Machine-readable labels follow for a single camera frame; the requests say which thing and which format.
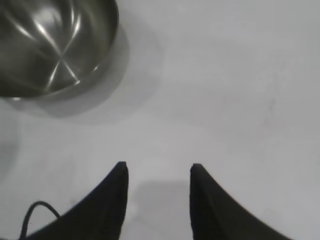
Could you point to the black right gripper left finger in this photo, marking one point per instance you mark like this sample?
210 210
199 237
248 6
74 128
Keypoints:
105 207

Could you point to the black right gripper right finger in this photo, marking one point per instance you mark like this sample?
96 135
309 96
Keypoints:
212 212

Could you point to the stainless steel bowl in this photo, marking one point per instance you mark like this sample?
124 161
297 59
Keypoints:
50 50

